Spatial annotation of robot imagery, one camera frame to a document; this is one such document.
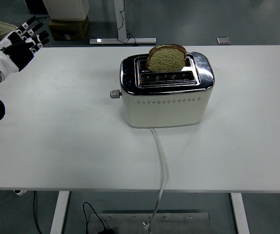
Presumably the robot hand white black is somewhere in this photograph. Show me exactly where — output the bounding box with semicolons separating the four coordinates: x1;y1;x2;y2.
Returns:
0;16;50;74

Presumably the cream and chrome toaster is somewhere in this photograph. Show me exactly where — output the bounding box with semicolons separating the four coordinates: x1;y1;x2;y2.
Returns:
119;51;215;129

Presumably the black box on floor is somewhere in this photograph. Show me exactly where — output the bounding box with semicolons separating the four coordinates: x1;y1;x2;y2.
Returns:
24;0;48;15

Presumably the brown cardboard box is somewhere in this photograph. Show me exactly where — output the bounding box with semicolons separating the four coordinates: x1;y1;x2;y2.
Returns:
48;16;90;41

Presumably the white desk leg with foot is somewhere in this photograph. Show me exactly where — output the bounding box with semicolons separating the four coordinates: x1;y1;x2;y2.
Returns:
89;0;157;46

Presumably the white table leg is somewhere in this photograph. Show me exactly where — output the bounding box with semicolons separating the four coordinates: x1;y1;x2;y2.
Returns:
49;191;70;234
229;193;250;234

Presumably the brown bread slice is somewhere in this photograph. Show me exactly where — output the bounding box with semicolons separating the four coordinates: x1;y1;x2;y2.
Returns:
146;44;187;73

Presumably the grey metal plate with screws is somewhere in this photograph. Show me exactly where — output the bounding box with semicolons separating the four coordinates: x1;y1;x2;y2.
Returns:
87;212;210;234

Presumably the thin black cable on desk leg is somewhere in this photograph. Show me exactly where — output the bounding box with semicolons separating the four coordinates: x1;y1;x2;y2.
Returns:
116;0;139;47

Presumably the thin black hanging cable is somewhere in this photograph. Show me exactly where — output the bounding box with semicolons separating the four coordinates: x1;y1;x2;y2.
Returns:
32;191;43;234

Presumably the white toaster power cord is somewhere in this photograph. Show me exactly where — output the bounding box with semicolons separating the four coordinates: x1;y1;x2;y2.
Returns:
142;128;168;231

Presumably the black cable with adapter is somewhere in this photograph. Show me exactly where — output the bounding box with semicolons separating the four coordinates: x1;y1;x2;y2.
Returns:
82;201;115;234

